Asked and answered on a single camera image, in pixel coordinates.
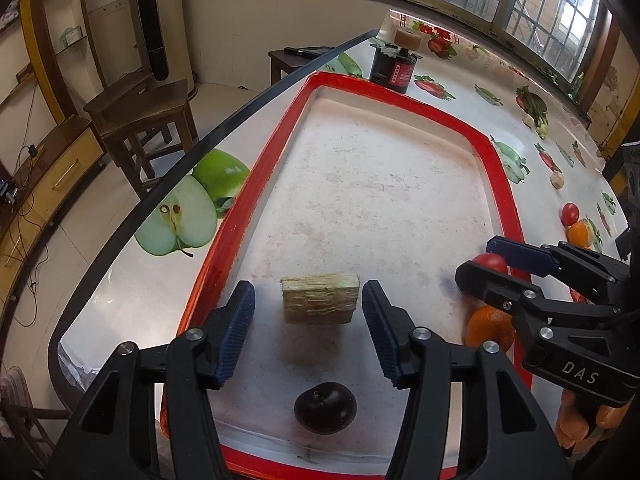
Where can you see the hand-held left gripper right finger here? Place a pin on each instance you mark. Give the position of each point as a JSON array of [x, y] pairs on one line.
[[384, 335]]

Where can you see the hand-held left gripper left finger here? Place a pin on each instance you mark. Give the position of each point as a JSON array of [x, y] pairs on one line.
[[235, 335]]

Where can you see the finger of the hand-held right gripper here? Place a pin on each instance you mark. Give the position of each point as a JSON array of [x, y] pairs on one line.
[[520, 255], [492, 286]]

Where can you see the red tomato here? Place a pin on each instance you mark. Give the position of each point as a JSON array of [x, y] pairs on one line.
[[492, 261], [569, 215]]

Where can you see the yellow sponge block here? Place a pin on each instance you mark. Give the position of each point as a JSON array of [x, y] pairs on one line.
[[320, 300]]

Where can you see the red rimmed tray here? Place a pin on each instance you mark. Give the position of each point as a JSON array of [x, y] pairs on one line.
[[375, 185]]

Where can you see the person's right hand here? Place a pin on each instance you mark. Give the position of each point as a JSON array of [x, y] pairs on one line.
[[575, 425]]

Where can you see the orange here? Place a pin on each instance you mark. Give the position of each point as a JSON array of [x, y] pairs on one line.
[[487, 331], [580, 235]]

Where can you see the dark plum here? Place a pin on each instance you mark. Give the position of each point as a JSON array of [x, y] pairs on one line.
[[325, 407]]

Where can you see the fruit print tablecloth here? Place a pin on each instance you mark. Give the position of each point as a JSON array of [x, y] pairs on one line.
[[150, 285]]

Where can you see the green bottle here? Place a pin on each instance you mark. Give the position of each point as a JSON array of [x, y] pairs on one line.
[[579, 85]]

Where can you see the black can red label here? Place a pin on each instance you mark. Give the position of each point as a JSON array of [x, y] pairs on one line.
[[392, 72]]

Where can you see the wooden chair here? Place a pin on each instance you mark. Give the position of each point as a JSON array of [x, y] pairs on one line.
[[25, 420]]

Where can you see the yellow drawer cabinet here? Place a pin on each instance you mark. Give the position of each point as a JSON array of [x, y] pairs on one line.
[[60, 175]]

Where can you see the wooden stool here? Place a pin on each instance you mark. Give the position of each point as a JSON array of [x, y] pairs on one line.
[[145, 110]]

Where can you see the small dark side table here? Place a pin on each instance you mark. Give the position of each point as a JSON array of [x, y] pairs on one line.
[[287, 67]]

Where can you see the black remote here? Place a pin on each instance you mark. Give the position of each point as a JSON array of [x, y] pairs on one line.
[[305, 51]]

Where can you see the tall standing air conditioner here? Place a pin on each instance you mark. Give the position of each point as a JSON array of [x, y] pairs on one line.
[[172, 10]]

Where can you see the small green box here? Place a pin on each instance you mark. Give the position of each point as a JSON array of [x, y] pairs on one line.
[[70, 36]]

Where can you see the yellow framed wall shelf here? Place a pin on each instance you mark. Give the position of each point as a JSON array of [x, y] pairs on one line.
[[36, 40]]

